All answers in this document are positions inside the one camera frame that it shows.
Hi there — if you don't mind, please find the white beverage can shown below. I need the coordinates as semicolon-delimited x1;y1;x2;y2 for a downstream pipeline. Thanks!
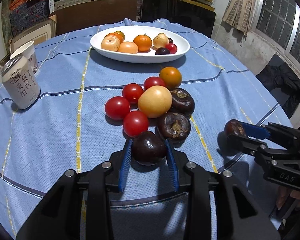
1;54;41;110

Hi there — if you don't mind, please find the red cherry tomato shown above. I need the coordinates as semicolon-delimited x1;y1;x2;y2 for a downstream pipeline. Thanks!
165;43;178;54
105;96;130;120
143;76;166;90
123;111;149;138
122;83;143;105

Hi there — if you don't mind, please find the small orange mandarin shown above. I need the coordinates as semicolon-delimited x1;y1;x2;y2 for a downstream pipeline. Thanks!
105;32;122;43

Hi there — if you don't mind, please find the brown cardboard board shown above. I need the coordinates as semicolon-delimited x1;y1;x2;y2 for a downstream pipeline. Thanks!
52;0;138;35

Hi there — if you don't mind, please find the black chair back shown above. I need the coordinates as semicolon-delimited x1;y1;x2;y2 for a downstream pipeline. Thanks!
141;0;216;38

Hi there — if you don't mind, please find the small yellow tomato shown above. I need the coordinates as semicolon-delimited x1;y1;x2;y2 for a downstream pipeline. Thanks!
115;31;125;42

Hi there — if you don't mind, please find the blue checked tablecloth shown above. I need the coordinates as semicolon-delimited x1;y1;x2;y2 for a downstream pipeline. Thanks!
0;19;290;239

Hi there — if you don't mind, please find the dark purple plum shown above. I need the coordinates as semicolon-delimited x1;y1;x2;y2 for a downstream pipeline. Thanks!
131;131;167;166
155;47;171;55

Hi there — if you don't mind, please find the large orange mandarin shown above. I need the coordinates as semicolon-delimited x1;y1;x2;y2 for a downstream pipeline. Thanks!
133;34;152;53

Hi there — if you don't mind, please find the yellow striped pepino melon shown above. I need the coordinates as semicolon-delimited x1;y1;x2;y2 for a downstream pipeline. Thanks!
101;37;121;51

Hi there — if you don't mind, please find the person right hand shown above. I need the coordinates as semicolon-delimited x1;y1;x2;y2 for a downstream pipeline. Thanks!
276;186;300;210

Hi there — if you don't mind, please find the pale orange round fruit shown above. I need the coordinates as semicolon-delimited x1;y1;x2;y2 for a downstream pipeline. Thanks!
118;42;139;54

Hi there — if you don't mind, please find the white paper cup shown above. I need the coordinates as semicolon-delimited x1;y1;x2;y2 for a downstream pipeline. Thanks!
9;40;39;77

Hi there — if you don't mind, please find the orange tomato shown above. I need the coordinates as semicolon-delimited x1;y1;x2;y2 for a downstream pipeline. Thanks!
159;67;182;90

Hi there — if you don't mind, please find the pale yellow round fruit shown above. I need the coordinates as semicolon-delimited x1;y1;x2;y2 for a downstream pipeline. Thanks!
138;86;172;118

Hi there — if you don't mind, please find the white oval plate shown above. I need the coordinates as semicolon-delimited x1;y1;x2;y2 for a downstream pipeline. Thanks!
90;25;190;64

